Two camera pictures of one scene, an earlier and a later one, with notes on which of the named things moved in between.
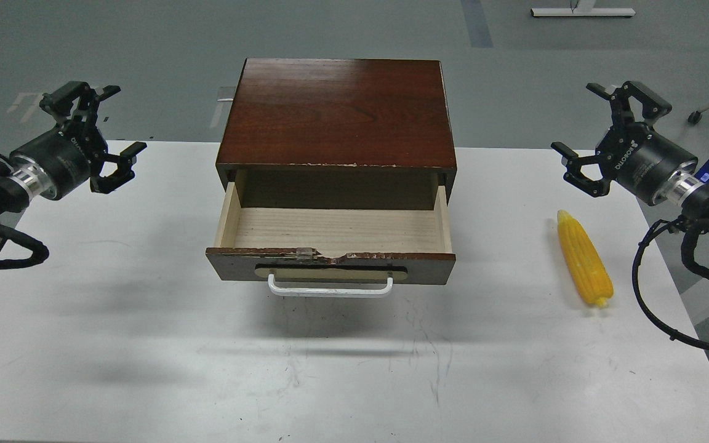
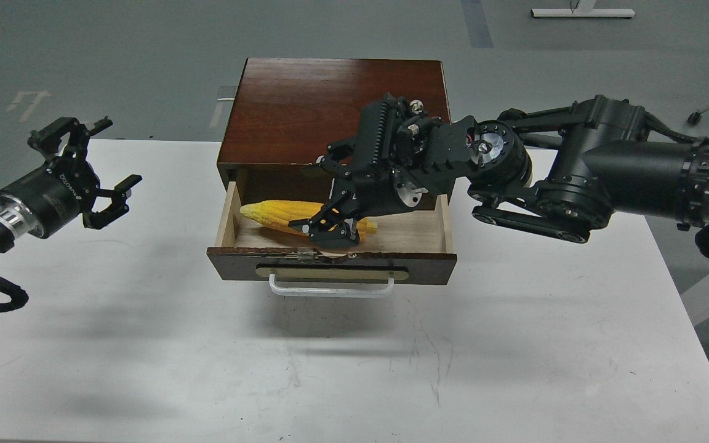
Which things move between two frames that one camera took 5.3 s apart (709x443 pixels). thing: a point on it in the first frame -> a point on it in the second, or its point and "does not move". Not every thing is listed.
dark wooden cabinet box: [339, 134] does not move
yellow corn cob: [588, 269] -> [277, 215]
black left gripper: [68, 155] -> [57, 189]
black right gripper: [637, 157] -> [400, 153]
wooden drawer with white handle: [362, 251] does not move
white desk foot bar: [583, 12] does not move
